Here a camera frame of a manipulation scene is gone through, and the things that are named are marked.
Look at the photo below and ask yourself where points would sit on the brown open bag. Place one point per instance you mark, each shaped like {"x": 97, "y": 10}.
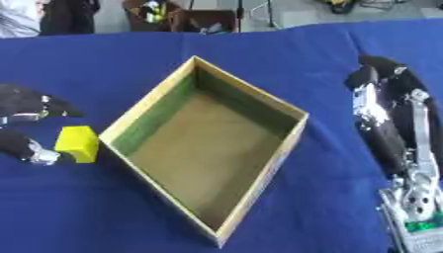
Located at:
{"x": 152, "y": 15}

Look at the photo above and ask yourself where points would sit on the black tripod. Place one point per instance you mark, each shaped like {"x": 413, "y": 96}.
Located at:
{"x": 254, "y": 13}

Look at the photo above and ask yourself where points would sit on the yellow and black device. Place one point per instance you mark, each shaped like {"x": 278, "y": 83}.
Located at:
{"x": 341, "y": 5}

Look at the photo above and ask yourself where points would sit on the tan cardboard box green inside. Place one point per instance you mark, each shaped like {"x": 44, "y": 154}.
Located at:
{"x": 208, "y": 145}

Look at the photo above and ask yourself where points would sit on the dark brown box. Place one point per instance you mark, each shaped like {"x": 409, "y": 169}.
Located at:
{"x": 210, "y": 21}

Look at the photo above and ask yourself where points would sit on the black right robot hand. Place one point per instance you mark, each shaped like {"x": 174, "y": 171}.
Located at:
{"x": 394, "y": 99}

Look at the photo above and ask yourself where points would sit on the yellow block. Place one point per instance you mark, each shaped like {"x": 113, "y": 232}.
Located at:
{"x": 77, "y": 143}

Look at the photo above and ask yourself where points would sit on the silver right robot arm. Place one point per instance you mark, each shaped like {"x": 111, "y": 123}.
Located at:
{"x": 416, "y": 227}

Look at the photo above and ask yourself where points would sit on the black bag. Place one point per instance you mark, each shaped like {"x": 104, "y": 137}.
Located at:
{"x": 68, "y": 16}

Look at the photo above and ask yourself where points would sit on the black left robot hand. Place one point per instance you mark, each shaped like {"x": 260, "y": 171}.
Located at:
{"x": 23, "y": 100}

